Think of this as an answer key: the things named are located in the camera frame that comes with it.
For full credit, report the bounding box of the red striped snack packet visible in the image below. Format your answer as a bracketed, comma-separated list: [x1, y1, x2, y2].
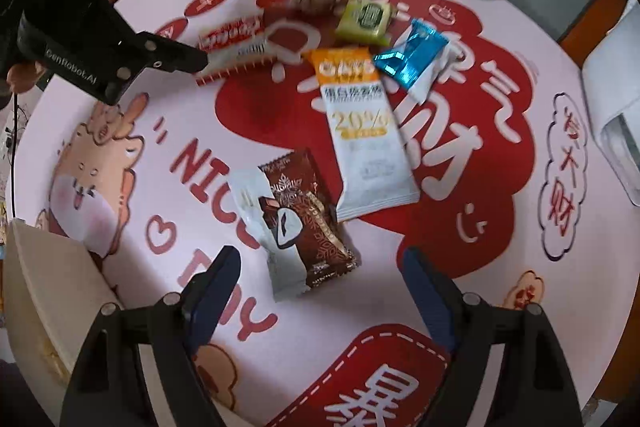
[194, 16, 273, 88]

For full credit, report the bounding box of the blue foil snack packet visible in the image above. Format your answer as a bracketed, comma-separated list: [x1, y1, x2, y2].
[372, 19, 451, 105]

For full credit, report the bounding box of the black cable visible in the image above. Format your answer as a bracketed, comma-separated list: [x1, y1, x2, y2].
[5, 89, 21, 220]

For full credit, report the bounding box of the white storage box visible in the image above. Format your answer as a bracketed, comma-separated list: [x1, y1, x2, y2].
[580, 2, 640, 208]

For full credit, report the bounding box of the person's left hand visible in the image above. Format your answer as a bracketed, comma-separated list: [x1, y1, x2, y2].
[6, 61, 47, 94]

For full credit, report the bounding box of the brown chocolate snack packet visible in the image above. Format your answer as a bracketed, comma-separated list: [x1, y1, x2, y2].
[257, 148, 358, 290]

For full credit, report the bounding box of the green snack packet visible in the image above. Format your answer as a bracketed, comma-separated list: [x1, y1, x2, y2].
[334, 0, 396, 48]

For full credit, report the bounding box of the white rectangular tray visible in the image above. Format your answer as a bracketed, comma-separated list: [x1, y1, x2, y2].
[2, 218, 123, 388]

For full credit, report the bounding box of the orange white snack bar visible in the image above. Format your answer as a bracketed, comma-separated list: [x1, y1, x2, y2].
[302, 47, 422, 223]

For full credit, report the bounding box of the pink printed tablecloth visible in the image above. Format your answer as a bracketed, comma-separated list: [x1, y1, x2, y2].
[12, 0, 640, 427]

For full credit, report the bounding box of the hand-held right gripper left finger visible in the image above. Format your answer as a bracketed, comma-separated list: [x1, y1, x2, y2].
[60, 245, 243, 427]

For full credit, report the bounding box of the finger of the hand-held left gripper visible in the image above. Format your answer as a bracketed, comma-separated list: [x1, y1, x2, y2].
[107, 24, 210, 78]

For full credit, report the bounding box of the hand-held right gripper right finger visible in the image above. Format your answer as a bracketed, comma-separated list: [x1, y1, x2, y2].
[402, 247, 583, 427]

